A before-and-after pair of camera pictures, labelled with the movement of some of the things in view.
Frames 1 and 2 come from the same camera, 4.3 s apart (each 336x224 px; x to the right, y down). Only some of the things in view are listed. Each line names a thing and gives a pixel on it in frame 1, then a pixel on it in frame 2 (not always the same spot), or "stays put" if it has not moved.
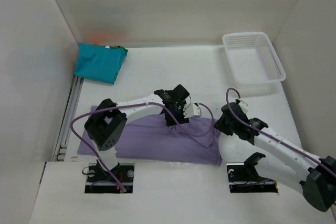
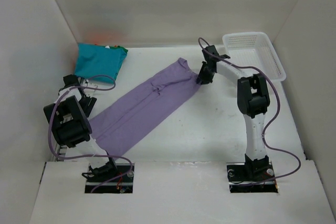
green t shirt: x=118 y=46 stays put
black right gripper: x=220 y=125 to x=206 y=80
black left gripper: x=180 y=119 to x=90 y=101
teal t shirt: x=98 y=63 stays put
